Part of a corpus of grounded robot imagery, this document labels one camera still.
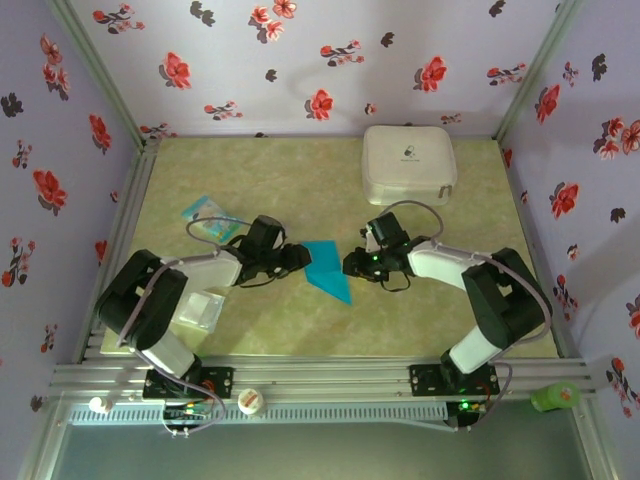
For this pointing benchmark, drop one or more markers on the blue square paper sheet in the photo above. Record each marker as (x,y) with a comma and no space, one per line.
(325,270)

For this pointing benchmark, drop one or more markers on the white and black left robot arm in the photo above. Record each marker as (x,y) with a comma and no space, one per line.
(210,270)

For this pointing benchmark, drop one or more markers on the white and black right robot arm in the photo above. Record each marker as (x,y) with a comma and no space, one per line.
(440,265)

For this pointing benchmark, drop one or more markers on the clear plastic bag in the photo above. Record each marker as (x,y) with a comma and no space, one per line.
(202,310)

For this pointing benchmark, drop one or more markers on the light blue snack packet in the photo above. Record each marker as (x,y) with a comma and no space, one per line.
(205,210)

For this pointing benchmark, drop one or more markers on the white zippered pouch case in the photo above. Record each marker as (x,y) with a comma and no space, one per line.
(407,165)

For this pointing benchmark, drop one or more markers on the white jar with red label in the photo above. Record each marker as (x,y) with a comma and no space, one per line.
(251,401)

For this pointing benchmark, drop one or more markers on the circuit board with lit leds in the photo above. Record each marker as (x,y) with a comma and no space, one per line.
(187,411)
(470,407)

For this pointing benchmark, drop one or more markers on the green plastic bottle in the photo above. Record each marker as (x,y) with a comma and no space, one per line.
(552,397)

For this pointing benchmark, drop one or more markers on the small white bottle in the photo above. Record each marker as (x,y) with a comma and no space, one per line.
(99,404)

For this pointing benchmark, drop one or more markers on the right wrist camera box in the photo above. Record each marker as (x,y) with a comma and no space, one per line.
(387,227)

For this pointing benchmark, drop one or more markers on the aluminium frame rail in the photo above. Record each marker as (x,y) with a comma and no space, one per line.
(325,377)

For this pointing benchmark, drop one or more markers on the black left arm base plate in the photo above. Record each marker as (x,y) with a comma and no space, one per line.
(222,380)

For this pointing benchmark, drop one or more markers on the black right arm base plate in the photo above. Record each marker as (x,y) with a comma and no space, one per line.
(425,380)

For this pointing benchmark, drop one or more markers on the aluminium side rail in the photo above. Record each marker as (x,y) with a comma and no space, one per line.
(511,175)
(131,200)

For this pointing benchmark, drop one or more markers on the aluminium corner post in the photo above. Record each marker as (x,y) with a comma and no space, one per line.
(537,70)
(95,70)

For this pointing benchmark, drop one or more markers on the aluminium lower frame bar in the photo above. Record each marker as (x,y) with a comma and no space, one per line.
(42,440)
(597,445)

